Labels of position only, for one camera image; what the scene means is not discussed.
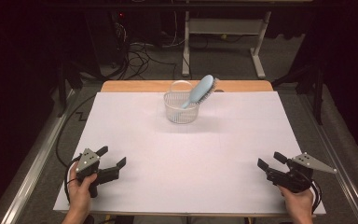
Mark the aluminium floor rail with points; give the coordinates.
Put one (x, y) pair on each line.
(28, 183)
(338, 149)

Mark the person's right hand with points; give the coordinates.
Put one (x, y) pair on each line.
(300, 203)

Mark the white metal stand frame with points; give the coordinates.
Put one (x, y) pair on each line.
(223, 26)

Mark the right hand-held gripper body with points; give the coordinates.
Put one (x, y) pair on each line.
(298, 177)

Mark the white paper sheet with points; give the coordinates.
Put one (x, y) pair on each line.
(183, 161)

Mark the person's left hand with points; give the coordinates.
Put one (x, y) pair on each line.
(79, 196)

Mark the white slatted plastic basket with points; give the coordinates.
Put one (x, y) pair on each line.
(180, 115)

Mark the small yellow object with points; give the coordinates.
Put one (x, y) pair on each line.
(223, 36)

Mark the black stand leg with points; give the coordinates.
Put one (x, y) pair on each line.
(62, 90)
(317, 93)

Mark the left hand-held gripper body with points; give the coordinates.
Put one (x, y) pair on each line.
(87, 161)

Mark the light blue hairbrush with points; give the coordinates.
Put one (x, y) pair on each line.
(202, 88)

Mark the dark computer tower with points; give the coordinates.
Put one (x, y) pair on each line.
(105, 37)

